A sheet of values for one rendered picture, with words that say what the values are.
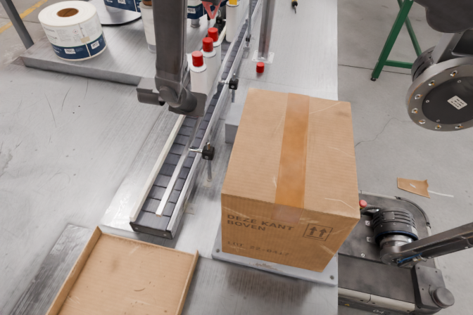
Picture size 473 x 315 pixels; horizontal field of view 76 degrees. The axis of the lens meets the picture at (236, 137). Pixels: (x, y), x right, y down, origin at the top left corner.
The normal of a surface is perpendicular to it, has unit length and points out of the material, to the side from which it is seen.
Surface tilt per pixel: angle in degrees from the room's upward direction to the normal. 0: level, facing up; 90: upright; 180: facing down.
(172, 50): 104
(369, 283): 0
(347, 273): 0
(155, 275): 0
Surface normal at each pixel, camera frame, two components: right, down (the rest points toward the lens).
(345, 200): 0.03, -0.67
